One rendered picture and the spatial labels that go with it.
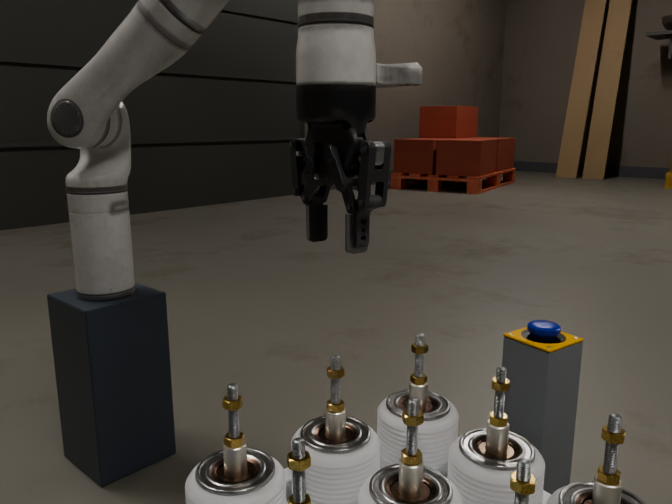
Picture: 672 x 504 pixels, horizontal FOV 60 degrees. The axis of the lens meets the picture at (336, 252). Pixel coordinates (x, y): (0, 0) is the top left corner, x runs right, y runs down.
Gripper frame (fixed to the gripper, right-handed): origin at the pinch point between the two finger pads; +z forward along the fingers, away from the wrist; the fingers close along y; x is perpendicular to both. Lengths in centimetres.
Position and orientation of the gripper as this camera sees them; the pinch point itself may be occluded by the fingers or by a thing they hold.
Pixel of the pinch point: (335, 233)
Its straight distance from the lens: 58.4
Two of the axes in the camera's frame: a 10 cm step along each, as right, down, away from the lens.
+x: 8.2, -1.2, 5.6
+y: 5.7, 1.8, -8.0
